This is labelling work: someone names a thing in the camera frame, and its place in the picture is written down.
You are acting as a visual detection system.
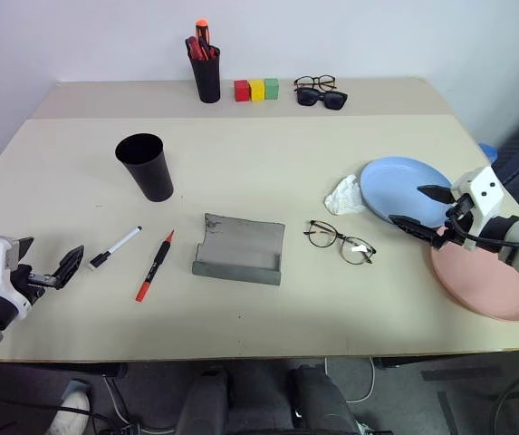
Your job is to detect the light blue plate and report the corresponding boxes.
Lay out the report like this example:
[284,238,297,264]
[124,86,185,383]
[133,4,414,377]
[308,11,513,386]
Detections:
[359,155,456,229]

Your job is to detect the white marker black cap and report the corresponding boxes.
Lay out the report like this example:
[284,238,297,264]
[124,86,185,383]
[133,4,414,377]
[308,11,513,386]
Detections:
[88,225,144,272]

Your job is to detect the red handled tool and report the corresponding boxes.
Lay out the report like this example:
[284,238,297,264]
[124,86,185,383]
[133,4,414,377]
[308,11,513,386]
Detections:
[185,36,206,62]

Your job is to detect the grey glasses case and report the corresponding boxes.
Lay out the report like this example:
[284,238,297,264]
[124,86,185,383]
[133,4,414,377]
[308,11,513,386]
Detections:
[190,212,286,287]

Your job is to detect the pink plate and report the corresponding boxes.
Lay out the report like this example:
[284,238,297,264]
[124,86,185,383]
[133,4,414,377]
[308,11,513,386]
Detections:
[429,225,519,323]

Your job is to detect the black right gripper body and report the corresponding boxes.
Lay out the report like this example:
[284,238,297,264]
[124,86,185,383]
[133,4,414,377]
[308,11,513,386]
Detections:
[441,194,476,248]

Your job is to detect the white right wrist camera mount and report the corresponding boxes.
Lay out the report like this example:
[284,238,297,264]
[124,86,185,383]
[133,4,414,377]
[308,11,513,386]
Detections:
[449,166,505,253]

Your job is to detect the thin metal frame glasses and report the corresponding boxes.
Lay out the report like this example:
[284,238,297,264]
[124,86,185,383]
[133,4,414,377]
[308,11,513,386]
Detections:
[303,219,378,266]

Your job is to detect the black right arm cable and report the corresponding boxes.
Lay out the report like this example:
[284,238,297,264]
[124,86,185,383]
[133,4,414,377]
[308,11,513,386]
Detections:
[447,212,519,256]

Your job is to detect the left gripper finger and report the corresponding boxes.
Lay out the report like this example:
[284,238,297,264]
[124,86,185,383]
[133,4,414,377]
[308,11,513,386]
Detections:
[15,236,35,266]
[52,245,86,292]

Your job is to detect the black table frame bar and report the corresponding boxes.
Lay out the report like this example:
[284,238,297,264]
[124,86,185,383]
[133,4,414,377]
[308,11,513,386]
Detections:
[12,361,130,381]

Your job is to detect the dark rounded grey shape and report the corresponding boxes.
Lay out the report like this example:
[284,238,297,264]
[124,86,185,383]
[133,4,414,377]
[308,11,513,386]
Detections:
[288,363,362,435]
[174,365,231,435]

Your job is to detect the tortoiseshell frame glasses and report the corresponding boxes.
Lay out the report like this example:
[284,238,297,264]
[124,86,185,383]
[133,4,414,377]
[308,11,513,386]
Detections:
[293,74,338,92]

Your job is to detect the black sunglasses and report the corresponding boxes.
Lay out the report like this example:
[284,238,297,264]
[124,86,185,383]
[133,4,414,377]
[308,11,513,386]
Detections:
[294,87,350,111]

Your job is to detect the black floor cable loop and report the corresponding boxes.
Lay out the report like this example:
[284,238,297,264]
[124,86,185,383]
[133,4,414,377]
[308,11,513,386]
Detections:
[487,369,519,435]

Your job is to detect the red black pen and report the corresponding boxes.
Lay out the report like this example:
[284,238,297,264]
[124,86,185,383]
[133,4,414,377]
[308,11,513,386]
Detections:
[134,228,176,304]

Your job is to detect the white shoe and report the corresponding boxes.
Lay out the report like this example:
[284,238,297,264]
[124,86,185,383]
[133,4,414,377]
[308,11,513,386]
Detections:
[46,390,91,435]

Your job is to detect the yellow cube block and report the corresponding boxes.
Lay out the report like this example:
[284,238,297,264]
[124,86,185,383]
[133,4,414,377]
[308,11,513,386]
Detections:
[247,79,267,102]

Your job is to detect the white floor cable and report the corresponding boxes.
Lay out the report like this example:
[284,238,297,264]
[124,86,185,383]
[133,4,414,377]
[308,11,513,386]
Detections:
[322,356,377,405]

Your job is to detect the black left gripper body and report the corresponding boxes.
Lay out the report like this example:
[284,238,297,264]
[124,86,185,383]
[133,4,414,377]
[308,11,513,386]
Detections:
[9,264,59,305]

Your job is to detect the crumpled white tissue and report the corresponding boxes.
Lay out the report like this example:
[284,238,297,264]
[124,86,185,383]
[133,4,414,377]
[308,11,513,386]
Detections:
[322,173,370,217]

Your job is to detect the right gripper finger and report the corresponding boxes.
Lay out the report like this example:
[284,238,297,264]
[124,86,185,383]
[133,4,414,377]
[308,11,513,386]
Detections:
[417,183,456,206]
[388,214,447,250]

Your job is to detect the blue plastic object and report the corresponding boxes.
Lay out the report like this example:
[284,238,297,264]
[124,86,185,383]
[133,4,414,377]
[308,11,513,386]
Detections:
[477,141,499,165]

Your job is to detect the empty black cup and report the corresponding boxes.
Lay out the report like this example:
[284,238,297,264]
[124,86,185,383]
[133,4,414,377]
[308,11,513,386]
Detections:
[114,132,175,204]

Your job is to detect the black pen holder cup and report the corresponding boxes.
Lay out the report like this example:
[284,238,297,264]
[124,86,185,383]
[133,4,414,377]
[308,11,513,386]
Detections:
[189,44,223,105]

